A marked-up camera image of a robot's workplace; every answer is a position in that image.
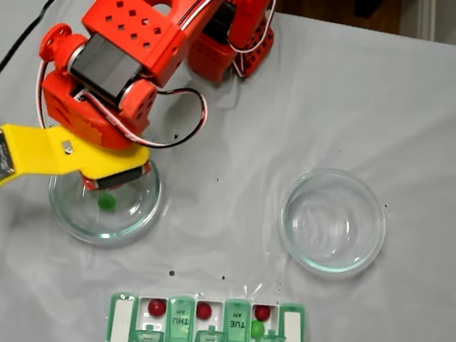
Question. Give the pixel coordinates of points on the white tablecloth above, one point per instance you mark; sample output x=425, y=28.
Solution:
x=434, y=125

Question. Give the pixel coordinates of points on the glass bowl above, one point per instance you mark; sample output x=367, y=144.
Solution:
x=72, y=220
x=363, y=249

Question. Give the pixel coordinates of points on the weekly pill organizer box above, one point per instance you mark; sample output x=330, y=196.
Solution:
x=235, y=328

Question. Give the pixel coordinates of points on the red ball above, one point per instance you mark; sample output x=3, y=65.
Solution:
x=262, y=312
x=157, y=307
x=203, y=310

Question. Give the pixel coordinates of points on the green ball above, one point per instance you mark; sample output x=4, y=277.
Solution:
x=106, y=202
x=257, y=328

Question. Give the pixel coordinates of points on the white door trim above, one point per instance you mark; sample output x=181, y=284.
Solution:
x=428, y=16

